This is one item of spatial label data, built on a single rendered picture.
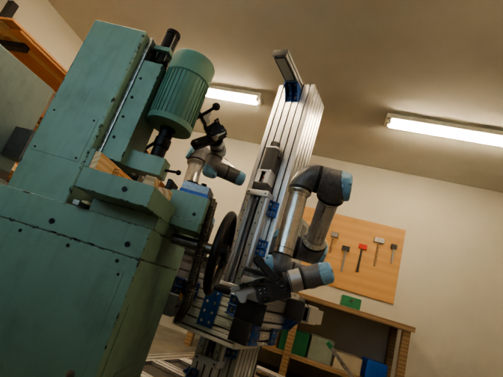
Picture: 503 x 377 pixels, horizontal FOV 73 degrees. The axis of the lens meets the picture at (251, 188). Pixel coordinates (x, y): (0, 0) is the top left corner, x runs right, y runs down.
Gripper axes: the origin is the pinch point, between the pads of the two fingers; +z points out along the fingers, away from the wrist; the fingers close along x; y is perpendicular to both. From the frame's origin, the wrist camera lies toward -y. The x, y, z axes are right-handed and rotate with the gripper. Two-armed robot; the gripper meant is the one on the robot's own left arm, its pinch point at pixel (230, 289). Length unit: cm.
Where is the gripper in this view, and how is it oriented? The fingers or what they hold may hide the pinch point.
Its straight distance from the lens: 120.8
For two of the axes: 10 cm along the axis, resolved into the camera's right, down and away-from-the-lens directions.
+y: 2.2, 9.2, -3.3
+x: 0.4, 3.3, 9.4
